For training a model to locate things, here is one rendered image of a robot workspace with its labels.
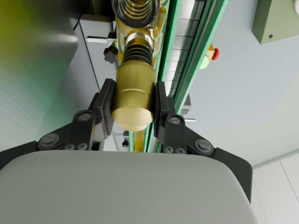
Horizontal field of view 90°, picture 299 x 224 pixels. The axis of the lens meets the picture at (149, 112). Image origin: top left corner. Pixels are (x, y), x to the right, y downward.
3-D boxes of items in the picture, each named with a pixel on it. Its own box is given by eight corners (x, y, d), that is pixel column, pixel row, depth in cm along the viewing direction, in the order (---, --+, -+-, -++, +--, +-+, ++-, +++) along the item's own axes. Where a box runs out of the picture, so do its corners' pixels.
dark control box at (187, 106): (173, 90, 73) (174, 104, 68) (189, 92, 73) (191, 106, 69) (170, 101, 80) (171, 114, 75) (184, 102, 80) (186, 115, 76)
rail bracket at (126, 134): (116, 117, 70) (111, 144, 63) (131, 118, 71) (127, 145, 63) (117, 121, 74) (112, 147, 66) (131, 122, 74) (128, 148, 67)
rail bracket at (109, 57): (94, 10, 33) (76, 45, 26) (125, 13, 34) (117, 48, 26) (98, 29, 36) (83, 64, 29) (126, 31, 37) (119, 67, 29)
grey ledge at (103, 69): (88, 2, 40) (76, 23, 33) (122, 5, 40) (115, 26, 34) (119, 141, 118) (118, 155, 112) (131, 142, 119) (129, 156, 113)
